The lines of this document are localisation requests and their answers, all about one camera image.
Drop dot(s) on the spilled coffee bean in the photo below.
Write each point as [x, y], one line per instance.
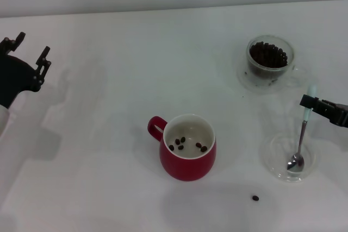
[255, 197]

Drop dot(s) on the clear glass cup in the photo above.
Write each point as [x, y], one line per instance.
[291, 52]

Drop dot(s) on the red ceramic mug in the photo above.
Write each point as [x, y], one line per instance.
[190, 169]

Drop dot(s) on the empty clear glass saucer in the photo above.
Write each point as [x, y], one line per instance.
[272, 161]

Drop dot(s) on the heap of coffee beans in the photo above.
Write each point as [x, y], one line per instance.
[267, 55]

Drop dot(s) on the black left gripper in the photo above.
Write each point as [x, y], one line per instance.
[13, 77]

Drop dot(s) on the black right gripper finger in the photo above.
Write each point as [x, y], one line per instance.
[334, 113]

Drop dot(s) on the glass saucer with bean crumbs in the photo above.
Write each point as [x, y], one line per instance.
[242, 80]

